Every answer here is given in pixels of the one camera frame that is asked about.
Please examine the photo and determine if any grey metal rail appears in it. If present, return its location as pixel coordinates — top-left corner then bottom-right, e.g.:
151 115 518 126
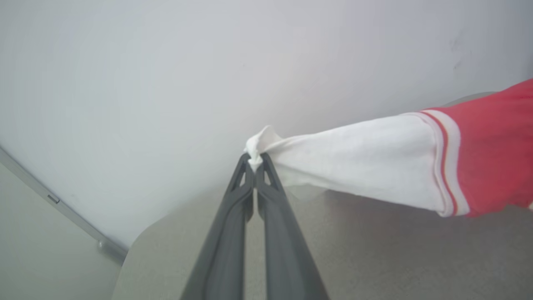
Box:
0 146 128 264

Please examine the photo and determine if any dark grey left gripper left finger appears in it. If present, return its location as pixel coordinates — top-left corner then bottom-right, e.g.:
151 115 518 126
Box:
180 152 255 300

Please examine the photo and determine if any red and white jersey garment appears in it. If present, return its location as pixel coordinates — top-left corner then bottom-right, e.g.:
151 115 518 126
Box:
244 79 533 218

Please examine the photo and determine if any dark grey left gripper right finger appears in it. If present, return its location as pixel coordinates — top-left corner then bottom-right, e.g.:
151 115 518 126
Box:
254 152 329 300

